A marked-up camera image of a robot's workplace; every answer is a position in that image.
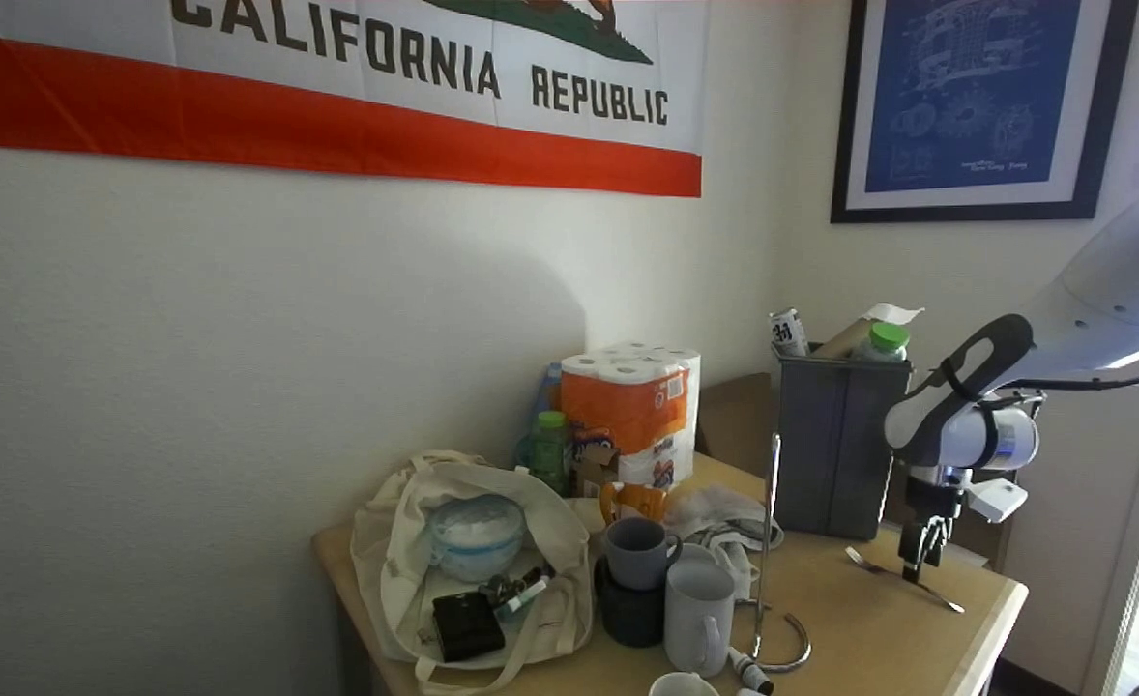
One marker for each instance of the cream cloth tote bag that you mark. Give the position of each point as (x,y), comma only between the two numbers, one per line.
(395,561)

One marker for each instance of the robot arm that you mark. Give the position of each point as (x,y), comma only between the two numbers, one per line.
(1092,309)

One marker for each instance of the dark blue mug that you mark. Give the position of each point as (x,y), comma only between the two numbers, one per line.
(627,619)

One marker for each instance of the clear bottle with green cap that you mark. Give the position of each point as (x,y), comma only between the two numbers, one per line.
(885,344)

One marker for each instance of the white and red flag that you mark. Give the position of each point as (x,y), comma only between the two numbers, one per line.
(337,97)

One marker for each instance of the bunch of keys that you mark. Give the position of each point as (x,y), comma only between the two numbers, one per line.
(516,590)

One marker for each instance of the blue bottle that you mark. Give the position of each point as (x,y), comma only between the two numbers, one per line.
(550,387)

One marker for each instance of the brown cardboard box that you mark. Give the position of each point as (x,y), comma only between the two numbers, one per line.
(736,420)

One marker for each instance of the white marker with black cap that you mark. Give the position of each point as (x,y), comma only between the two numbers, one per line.
(751,670)

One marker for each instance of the framed blue print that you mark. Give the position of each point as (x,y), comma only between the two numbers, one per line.
(976,97)

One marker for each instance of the clear plastic food container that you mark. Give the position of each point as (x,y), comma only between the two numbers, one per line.
(477,537)

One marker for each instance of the tall white mug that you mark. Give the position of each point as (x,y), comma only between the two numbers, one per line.
(697,614)

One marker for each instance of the small cardboard box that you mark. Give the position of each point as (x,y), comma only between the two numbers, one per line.
(594,474)

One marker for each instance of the white cloth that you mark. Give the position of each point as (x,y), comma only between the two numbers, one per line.
(719,517)

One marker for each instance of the black wallet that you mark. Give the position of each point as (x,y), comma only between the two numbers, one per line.
(467,626)

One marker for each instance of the orange mug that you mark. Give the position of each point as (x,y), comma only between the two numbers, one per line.
(639,503)

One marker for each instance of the silver fork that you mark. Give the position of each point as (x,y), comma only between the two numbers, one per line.
(935,593)

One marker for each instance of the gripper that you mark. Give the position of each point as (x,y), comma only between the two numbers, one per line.
(933,503)

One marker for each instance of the grey mug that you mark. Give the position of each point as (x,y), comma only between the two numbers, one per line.
(637,553)

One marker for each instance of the pack of paper towel rolls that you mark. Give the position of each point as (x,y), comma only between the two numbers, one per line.
(627,411)

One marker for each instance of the white drink can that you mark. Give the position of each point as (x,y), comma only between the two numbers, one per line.
(788,333)

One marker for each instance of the grey plastic bin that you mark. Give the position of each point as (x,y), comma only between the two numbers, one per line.
(835,445)

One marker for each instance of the cardboard tube with paper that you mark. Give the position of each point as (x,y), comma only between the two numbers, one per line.
(850,335)

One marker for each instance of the metal paper towel holder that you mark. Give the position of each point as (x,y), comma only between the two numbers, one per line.
(771,541)

